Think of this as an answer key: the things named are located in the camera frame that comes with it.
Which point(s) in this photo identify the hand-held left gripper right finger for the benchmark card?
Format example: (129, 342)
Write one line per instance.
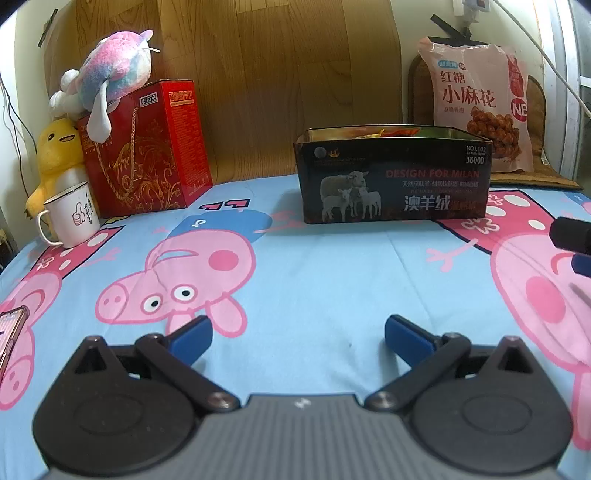
(406, 339)

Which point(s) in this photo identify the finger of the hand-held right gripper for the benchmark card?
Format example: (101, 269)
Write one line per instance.
(572, 235)
(582, 266)

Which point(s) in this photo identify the black tape strips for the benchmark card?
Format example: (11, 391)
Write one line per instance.
(445, 27)

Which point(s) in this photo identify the yellow duck plush toy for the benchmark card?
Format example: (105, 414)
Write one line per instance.
(57, 147)

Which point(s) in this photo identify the blue printed bed sheet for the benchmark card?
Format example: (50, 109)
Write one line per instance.
(323, 277)

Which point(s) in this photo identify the white power strip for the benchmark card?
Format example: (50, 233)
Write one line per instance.
(466, 5)

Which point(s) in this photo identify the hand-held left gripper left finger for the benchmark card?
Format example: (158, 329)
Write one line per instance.
(191, 339)

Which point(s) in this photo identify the brown seat cushion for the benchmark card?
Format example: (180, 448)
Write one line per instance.
(536, 115)

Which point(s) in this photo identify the dark metal tin box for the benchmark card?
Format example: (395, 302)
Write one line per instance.
(392, 184)

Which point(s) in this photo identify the smartphone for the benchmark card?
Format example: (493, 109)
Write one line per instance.
(11, 332)

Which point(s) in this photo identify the pink plush toy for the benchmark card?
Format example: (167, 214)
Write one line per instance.
(115, 60)

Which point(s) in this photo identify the wood grain board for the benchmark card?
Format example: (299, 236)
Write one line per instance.
(277, 69)

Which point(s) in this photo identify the black tape strip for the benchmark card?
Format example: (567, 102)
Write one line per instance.
(43, 39)

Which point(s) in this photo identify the red gift box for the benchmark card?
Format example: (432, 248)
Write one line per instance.
(157, 152)

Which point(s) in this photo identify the pink snack bag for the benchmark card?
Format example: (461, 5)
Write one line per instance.
(466, 74)

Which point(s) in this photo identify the white enamel mug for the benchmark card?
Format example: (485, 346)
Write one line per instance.
(74, 217)

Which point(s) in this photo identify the pile of yellow snack packets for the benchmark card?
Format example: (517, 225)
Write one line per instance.
(392, 133)

